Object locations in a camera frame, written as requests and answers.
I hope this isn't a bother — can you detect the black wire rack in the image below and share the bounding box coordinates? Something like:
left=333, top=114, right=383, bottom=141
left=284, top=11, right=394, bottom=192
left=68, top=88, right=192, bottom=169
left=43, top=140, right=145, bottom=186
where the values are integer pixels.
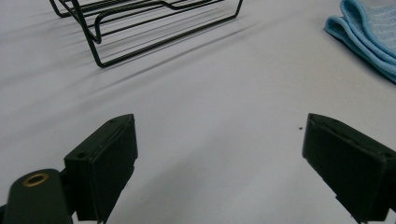
left=49, top=0, right=244, bottom=69

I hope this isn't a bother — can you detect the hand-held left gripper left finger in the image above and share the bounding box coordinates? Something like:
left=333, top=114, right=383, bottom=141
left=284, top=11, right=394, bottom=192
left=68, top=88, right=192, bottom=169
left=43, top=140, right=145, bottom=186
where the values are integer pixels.
left=64, top=113, right=139, bottom=224

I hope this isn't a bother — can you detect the blue microfibre cloth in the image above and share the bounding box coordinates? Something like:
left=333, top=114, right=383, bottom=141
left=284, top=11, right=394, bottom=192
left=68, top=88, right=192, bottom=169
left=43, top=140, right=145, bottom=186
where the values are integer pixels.
left=324, top=0, right=396, bottom=84

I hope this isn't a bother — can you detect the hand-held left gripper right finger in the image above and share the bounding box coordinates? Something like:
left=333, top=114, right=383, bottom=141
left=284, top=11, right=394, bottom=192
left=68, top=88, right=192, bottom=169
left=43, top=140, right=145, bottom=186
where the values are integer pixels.
left=302, top=112, right=396, bottom=224

